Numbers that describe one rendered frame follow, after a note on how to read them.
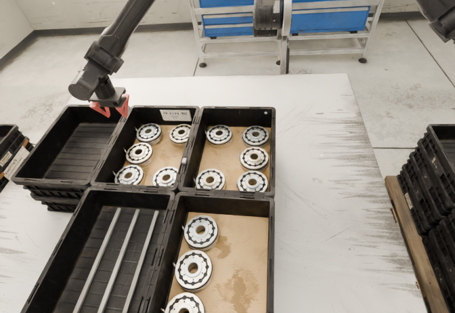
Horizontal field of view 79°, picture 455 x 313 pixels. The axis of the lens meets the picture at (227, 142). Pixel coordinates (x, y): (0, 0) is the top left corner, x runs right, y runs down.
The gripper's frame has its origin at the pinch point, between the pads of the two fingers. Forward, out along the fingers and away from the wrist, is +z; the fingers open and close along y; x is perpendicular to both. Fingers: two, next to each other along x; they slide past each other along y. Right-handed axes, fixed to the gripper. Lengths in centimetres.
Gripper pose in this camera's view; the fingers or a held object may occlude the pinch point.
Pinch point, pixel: (117, 114)
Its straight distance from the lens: 98.6
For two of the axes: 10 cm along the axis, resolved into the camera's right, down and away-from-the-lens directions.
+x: 1.4, -7.5, 6.5
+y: 9.9, 0.6, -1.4
